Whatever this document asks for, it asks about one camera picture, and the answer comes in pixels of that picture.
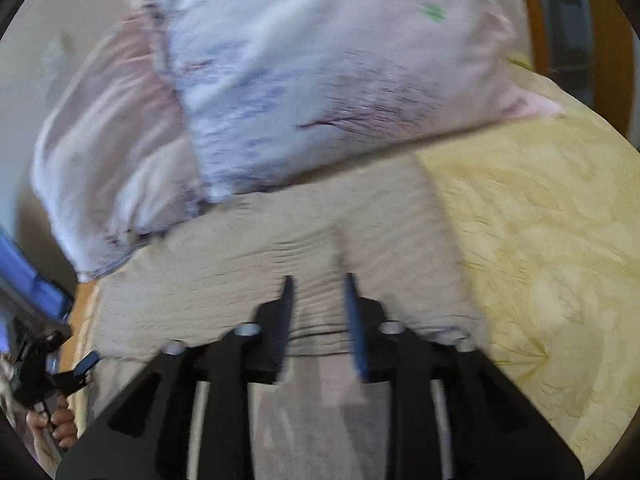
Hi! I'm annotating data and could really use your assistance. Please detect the beige cable-knit sweater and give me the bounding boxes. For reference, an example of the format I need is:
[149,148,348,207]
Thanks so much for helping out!
[88,156,487,479]

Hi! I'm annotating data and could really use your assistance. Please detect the person's left hand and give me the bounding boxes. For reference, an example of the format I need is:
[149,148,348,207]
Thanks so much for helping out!
[26,396,78,450]

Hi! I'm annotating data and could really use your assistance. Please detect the blue window curtain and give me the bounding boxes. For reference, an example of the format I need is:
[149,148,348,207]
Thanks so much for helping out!
[1,230,73,353]

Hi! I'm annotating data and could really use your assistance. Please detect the yellow patterned bedspread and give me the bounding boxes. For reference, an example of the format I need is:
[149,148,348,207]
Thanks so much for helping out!
[67,52,640,478]

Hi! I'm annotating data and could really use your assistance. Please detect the pink floral pillow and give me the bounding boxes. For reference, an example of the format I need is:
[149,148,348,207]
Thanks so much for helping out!
[32,16,204,282]

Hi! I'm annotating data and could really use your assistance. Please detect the floral pillow with tree print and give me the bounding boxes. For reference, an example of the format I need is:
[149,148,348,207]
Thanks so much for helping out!
[129,0,561,203]

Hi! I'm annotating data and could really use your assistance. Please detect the wooden headboard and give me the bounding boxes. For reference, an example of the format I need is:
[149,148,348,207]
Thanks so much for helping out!
[524,0,639,144]

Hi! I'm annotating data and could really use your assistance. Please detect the white wall switch plate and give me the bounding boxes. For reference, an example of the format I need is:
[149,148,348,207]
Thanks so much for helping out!
[39,32,74,102]

